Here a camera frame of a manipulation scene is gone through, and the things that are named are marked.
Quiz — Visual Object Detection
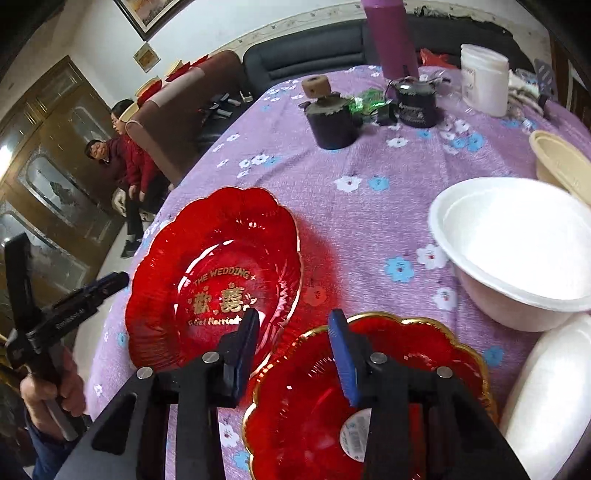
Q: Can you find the white plastic jar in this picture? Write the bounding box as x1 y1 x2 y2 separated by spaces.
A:
460 44 510 117

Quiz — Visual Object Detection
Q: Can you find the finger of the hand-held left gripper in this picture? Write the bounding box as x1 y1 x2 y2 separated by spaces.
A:
82 271 131 306

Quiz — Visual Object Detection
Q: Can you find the black jar with cork knob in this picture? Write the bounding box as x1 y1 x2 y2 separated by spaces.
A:
302 75 361 151

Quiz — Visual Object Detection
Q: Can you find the purple floral tablecloth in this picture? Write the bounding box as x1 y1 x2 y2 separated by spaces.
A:
85 65 591 480

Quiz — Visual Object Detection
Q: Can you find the large red glass plate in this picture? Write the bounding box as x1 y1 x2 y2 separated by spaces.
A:
124 186 303 376

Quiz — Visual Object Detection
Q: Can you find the black printed canister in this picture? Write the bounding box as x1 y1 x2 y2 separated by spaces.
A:
387 78 439 129

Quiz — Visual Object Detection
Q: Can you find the red and cream dish pile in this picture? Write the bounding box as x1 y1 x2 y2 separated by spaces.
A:
136 58 213 104

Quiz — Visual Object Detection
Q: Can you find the small red gold-rimmed plate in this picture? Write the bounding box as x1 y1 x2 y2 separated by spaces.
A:
242 312 497 480

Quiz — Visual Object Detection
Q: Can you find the cream plastic bowl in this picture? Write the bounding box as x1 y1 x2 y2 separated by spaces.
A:
529 130 591 206

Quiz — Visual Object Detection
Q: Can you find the grey patterned object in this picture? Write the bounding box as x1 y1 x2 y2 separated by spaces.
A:
536 59 561 100

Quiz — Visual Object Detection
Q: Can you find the person's left forearm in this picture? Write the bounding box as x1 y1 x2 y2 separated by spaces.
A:
18 415 93 480

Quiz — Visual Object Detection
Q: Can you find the person's left hand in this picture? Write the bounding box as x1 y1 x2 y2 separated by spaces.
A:
21 351 86 439

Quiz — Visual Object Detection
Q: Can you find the black devices pile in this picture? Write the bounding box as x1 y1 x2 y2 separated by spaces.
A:
198 92 254 123

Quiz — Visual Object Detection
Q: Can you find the white foam bowl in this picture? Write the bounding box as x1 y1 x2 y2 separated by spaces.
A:
428 176 591 333
499 313 591 462

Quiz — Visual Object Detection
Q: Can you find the purple thermos bottle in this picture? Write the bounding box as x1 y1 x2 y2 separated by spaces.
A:
361 0 420 81

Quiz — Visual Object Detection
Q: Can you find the black sofa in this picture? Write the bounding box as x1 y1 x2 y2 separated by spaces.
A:
242 18 532 93

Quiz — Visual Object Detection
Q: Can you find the green packet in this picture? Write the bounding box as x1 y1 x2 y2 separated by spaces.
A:
348 90 391 123

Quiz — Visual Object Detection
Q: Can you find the wooden glass-door cabinet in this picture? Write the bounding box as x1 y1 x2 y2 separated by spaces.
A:
0 55 139 324

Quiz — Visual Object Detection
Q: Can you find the brown armchair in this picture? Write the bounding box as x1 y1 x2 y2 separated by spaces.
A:
127 50 245 185

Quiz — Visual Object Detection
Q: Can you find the small wall picture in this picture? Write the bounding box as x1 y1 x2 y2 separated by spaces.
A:
134 41 161 73

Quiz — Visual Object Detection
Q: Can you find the framed wall picture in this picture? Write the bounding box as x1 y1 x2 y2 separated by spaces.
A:
113 0 195 42

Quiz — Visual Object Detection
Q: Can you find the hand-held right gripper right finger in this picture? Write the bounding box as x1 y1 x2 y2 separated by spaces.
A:
329 310 532 480

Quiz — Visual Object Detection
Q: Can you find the red plastic bag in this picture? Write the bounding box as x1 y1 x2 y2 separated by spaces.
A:
418 48 451 70

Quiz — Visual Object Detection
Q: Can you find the wooden sideboard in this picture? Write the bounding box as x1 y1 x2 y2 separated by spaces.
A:
549 28 591 116

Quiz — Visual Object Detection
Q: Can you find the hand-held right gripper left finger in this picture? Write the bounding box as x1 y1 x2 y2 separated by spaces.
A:
60 308 260 480

